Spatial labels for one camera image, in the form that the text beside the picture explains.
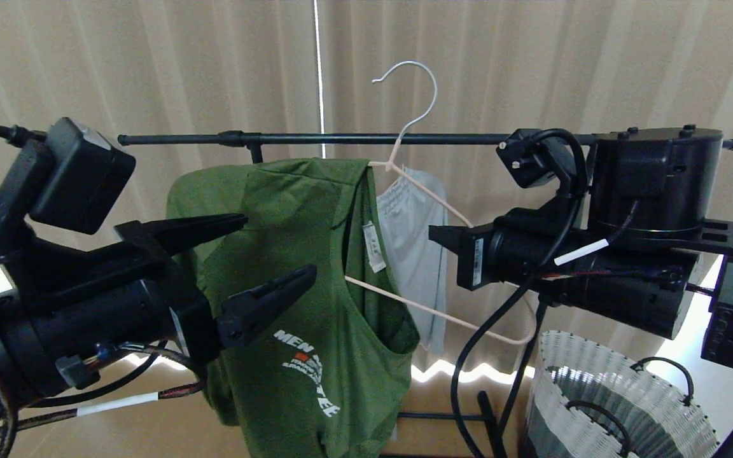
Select pale grey shorts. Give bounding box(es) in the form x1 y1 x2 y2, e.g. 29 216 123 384
376 167 450 357

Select black clothes rack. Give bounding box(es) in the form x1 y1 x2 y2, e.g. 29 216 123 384
117 130 733 458

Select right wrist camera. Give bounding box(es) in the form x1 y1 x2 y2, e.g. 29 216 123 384
496 134 578 217

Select green garment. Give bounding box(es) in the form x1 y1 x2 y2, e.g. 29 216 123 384
166 158 421 458

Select pink clothes hanger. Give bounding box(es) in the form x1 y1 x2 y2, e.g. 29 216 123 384
344 60 538 346

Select beige curtain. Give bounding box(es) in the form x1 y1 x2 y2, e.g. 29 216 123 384
0 0 733 382

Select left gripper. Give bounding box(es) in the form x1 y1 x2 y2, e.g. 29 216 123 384
3 213 318 396

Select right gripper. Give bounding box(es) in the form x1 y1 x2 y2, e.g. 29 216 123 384
456 209 699 340

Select white laundry basket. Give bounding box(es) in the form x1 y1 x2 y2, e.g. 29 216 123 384
522 330 720 458

